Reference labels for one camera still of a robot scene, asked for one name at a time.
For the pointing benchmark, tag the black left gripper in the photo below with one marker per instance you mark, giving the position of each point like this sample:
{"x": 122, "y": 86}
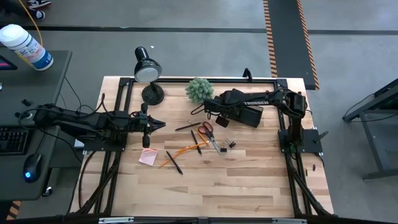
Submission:
{"x": 146, "y": 124}

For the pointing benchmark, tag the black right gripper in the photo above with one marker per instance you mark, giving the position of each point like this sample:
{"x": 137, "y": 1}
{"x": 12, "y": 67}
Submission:
{"x": 214, "y": 108}

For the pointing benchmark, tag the large black binder clip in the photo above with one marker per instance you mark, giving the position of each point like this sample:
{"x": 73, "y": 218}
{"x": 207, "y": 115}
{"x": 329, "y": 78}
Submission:
{"x": 222, "y": 121}

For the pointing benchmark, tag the black pen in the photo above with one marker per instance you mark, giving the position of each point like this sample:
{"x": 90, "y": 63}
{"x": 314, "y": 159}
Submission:
{"x": 188, "y": 126}
{"x": 174, "y": 162}
{"x": 196, "y": 142}

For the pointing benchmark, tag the short orange pencil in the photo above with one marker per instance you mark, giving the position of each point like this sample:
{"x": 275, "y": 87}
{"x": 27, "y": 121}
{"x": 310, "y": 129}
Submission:
{"x": 200, "y": 137}

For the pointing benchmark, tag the pink sticky note pad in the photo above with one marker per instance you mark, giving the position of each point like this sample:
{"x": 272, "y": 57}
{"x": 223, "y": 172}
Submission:
{"x": 148, "y": 157}

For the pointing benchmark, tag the black mesh desk organizer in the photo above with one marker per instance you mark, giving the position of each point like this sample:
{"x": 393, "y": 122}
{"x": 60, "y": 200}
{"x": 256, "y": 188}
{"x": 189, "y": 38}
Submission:
{"x": 250, "y": 117}

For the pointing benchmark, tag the small black binder clip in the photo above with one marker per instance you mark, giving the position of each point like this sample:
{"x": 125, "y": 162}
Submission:
{"x": 223, "y": 149}
{"x": 232, "y": 144}

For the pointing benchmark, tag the long orange pencil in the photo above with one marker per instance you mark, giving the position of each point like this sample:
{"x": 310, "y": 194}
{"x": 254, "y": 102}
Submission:
{"x": 192, "y": 147}

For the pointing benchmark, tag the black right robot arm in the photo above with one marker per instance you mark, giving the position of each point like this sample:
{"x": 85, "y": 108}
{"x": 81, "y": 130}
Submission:
{"x": 267, "y": 101}

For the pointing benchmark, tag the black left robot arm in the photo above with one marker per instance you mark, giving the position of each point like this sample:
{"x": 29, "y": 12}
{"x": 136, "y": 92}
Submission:
{"x": 77, "y": 123}

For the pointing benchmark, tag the green artificial potted plant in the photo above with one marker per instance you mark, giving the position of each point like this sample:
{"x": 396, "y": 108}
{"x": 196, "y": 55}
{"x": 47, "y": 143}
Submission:
{"x": 199, "y": 90}

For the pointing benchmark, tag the black desk lamp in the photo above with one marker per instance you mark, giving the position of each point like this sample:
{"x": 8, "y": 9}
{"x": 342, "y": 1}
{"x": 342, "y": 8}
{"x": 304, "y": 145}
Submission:
{"x": 147, "y": 71}

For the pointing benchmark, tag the black mat orange striped edges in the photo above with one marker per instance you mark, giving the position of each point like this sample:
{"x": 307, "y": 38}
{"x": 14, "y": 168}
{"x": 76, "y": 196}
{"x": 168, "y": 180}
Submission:
{"x": 287, "y": 37}

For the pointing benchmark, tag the desk caster wheel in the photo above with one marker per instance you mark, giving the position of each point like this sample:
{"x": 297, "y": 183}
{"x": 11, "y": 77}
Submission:
{"x": 47, "y": 191}

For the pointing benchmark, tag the black computer mouse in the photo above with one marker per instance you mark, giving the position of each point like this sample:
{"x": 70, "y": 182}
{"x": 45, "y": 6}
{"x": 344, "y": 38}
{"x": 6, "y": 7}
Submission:
{"x": 32, "y": 166}

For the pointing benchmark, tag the small black desk knob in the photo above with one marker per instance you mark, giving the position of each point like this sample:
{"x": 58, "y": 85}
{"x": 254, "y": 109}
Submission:
{"x": 23, "y": 115}
{"x": 27, "y": 102}

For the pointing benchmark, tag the black side desk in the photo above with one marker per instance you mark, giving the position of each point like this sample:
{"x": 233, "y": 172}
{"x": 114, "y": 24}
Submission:
{"x": 31, "y": 84}

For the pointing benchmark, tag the black keyboard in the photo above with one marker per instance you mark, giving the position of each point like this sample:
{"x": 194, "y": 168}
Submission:
{"x": 12, "y": 140}

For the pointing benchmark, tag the white wipes canister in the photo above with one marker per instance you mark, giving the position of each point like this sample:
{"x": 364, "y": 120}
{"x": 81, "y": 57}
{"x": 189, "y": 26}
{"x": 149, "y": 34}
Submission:
{"x": 25, "y": 46}

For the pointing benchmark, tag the person's shoe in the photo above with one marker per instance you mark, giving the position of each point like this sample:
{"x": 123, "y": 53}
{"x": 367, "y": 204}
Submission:
{"x": 38, "y": 14}
{"x": 38, "y": 3}

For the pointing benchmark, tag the screen with pink display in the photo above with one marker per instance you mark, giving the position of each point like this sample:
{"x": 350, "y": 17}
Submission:
{"x": 5, "y": 64}

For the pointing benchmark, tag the black metal table stand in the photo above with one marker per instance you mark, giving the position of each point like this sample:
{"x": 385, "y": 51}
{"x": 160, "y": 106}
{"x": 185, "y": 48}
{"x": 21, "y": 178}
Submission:
{"x": 373, "y": 146}

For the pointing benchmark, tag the black aluminium table frame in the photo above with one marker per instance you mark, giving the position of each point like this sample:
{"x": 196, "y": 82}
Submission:
{"x": 217, "y": 80}

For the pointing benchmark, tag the black frame bracket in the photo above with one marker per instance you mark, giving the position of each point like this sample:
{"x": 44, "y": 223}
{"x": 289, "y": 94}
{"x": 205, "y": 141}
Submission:
{"x": 247, "y": 74}

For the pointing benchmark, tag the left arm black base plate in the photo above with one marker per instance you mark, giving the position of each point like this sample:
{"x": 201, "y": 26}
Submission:
{"x": 93, "y": 146}

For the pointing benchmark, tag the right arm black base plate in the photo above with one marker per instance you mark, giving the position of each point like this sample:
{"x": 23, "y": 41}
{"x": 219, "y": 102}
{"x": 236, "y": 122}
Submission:
{"x": 311, "y": 141}

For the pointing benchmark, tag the silver metal bracket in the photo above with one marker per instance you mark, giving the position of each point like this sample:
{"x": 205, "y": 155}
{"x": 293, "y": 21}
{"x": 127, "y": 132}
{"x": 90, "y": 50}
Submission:
{"x": 289, "y": 221}
{"x": 115, "y": 220}

